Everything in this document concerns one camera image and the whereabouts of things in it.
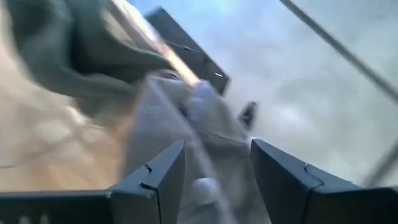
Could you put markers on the dark green baseball cap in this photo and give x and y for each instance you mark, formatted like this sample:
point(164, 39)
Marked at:
point(77, 46)

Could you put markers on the grey baseball cap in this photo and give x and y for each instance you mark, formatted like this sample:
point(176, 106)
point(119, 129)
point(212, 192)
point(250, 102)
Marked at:
point(224, 149)

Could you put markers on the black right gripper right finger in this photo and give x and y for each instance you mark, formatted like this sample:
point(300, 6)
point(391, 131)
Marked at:
point(311, 202)

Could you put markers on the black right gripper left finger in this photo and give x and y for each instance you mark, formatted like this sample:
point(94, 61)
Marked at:
point(130, 205)

